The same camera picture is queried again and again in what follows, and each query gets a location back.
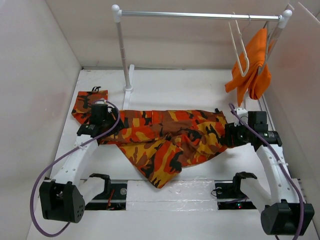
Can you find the white foam block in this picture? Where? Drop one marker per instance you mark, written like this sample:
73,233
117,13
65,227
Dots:
175,196

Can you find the orange cloth on hanger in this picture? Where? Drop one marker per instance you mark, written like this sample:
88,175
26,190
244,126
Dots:
258,77

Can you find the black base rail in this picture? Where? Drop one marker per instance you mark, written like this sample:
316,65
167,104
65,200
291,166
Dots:
115,200

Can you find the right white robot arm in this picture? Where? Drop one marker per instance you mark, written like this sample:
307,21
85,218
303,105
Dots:
283,211

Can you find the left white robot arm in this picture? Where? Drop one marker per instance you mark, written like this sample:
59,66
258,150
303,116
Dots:
65,196

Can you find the grey hanger holding cloth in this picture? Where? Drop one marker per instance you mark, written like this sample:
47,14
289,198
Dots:
271,39

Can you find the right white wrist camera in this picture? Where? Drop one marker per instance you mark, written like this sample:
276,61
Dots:
242,113

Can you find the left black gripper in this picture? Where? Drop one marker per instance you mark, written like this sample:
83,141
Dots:
114,117

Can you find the white metal clothes rack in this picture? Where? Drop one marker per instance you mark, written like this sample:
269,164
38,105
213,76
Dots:
129,70

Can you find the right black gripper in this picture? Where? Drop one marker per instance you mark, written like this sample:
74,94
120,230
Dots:
230,129

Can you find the orange camouflage trousers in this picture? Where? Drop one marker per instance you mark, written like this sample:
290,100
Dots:
160,143

